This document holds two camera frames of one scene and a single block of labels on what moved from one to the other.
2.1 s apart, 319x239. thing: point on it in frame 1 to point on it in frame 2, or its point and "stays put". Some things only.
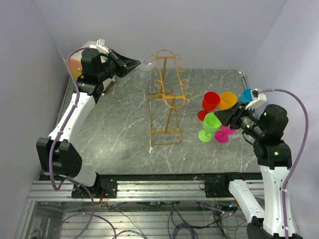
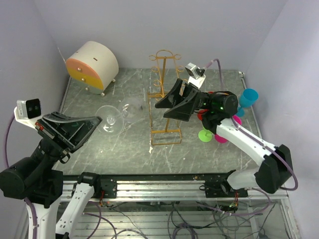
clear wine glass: (146, 65) to (130, 110)
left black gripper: (121, 61) to (66, 133)
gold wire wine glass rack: (164, 106) stays put
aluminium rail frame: (140, 206) stays put
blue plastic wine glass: (246, 95) stays put
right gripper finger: (226, 115) to (183, 111)
